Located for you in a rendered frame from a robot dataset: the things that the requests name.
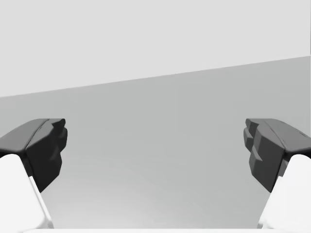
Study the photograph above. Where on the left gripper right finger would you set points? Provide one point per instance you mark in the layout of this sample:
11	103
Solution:
279	155

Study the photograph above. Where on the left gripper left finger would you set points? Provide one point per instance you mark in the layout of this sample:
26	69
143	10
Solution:
29	155

